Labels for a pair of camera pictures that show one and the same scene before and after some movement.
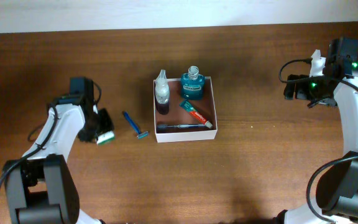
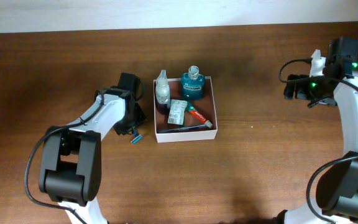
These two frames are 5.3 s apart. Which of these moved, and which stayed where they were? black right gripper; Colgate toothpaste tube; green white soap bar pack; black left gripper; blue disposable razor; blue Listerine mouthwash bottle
Moved: black left gripper; blue disposable razor; green white soap bar pack
Stayed: Colgate toothpaste tube; blue Listerine mouthwash bottle; black right gripper
